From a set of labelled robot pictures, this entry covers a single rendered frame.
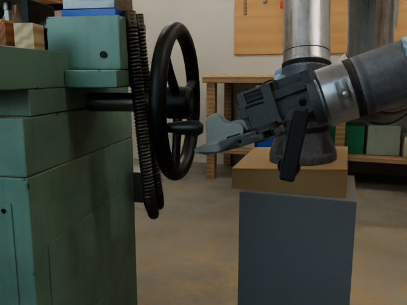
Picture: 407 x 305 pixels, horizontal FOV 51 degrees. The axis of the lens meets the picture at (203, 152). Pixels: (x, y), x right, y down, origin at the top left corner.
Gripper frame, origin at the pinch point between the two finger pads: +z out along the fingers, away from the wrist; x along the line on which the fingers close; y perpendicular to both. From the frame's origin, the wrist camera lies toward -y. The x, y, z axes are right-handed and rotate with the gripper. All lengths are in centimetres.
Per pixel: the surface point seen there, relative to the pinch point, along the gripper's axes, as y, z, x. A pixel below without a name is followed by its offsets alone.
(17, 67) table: 21.1, 17.9, 13.0
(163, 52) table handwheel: 17.0, 0.0, 2.1
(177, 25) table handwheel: 21.6, -2.0, -5.6
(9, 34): 30.1, 25.5, -0.4
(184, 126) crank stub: 5.1, 0.8, 2.8
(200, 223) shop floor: -57, 58, -166
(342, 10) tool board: 42, -76, -322
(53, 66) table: 21.4, 17.8, 3.4
